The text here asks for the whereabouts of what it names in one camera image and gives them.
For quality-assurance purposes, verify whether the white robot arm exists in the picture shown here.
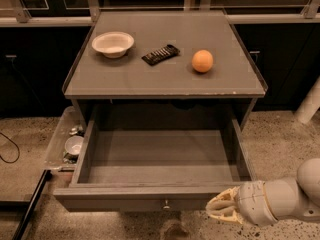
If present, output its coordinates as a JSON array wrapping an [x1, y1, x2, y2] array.
[[206, 81, 320, 227]]

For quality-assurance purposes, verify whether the small white cup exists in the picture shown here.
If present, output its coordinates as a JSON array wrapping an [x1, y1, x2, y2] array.
[[65, 136, 84, 155]]

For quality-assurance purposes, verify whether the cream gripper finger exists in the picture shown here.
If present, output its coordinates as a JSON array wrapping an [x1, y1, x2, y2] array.
[[216, 187, 239, 203], [206, 202, 243, 224]]

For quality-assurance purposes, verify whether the black floor cable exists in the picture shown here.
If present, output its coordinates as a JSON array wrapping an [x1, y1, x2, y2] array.
[[0, 132, 21, 165]]

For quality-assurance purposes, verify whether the black floor rail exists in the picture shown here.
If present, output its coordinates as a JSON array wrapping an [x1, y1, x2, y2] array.
[[0, 170, 52, 240]]

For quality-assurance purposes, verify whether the metal railing frame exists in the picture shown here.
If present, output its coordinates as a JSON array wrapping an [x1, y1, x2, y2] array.
[[0, 0, 320, 27]]

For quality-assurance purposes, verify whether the black chip bag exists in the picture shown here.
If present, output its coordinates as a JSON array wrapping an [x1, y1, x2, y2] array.
[[141, 44, 180, 66]]

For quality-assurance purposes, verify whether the grey top drawer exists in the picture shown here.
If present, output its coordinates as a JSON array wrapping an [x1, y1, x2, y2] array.
[[54, 104, 256, 212]]

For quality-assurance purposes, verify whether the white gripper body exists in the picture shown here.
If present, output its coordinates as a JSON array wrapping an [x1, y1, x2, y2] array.
[[236, 181, 278, 227]]

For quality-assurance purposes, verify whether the orange fruit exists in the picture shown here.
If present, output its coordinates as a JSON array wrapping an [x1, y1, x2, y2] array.
[[191, 50, 213, 73]]

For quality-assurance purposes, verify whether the clear plastic bin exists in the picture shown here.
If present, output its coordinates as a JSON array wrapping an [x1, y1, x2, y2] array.
[[44, 106, 84, 171]]

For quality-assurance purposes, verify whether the white paper bowl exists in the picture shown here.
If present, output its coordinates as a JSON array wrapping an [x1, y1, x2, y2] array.
[[92, 32, 134, 59]]

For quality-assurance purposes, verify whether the grey drawer cabinet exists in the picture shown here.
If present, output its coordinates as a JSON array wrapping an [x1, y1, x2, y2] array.
[[63, 11, 267, 124]]

